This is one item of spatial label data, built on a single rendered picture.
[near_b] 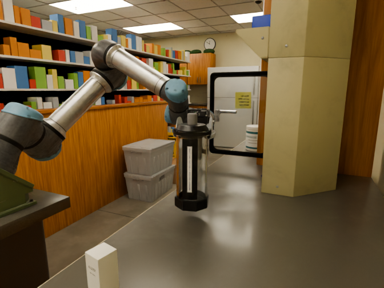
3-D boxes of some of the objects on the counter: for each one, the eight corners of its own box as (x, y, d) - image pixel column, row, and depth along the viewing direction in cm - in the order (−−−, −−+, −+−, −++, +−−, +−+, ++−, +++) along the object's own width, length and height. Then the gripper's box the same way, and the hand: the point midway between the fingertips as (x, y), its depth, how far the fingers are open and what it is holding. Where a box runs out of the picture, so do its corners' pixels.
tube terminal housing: (332, 175, 117) (354, -19, 102) (338, 204, 88) (368, -62, 73) (273, 168, 127) (284, -9, 112) (260, 192, 98) (273, -44, 83)
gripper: (179, 107, 96) (164, 112, 75) (224, 108, 93) (220, 112, 73) (179, 131, 97) (164, 142, 77) (223, 133, 95) (220, 144, 74)
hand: (192, 137), depth 76 cm, fingers closed on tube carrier, 9 cm apart
